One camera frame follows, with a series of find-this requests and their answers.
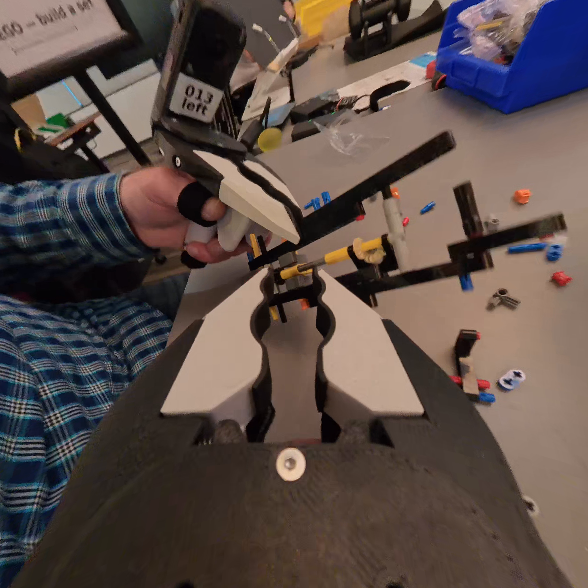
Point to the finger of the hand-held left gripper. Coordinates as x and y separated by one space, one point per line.
257 206
271 177

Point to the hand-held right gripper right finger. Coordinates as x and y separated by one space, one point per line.
367 367

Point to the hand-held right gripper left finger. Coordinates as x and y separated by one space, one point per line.
220 367

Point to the black lego technic assembly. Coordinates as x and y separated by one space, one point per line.
367 190

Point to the person's left forearm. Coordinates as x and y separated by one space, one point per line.
69 220

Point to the small black lego subassembly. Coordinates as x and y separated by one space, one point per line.
466 349

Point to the blue round lego plate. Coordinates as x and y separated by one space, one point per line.
505 383

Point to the blue lego pin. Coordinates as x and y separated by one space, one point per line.
427 207

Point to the grey lego connector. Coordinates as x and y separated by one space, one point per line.
494 223

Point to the blue lego axle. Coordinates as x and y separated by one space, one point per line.
527 248

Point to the red lego connector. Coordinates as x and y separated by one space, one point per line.
561 278

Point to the small light grey lego piece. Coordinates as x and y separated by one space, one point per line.
531 506

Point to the blue lego connector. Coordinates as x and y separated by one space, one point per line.
555 252

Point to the orange lego connector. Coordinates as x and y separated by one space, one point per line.
522 196

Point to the clear bags of lego parts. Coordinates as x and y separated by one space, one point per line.
496 27

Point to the person's left hand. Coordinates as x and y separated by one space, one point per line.
151 206

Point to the yellow-green ball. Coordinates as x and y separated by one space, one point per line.
270 140

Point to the black flat device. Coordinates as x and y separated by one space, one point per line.
312 110
305 132

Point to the clear plastic wrapper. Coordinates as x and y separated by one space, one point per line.
353 138

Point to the yellow plastic bin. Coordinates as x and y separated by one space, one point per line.
321 16

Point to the black sign stand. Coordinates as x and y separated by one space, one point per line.
115 119

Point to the dark grey cross connector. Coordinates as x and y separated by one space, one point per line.
503 298

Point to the person's blue plaid shirt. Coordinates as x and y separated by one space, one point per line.
69 390

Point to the black dumbbell rack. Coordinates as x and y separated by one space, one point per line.
367 48

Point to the framed white sign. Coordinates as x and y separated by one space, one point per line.
55 32

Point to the white printed paper sheet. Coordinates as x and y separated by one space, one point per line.
395 73

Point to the large black dumbbell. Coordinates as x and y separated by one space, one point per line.
381 9

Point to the red and black small device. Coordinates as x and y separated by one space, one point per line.
436 80

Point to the blue plastic bin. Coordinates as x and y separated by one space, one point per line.
528 78

